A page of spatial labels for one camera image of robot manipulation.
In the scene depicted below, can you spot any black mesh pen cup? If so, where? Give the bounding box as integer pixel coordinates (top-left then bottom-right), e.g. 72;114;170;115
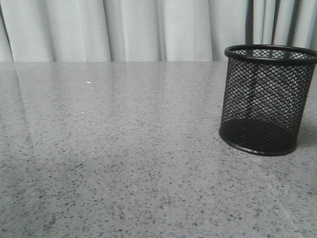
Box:
219;44;317;156

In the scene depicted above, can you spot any light grey curtain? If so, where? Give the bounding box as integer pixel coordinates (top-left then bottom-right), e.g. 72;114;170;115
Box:
0;0;317;62

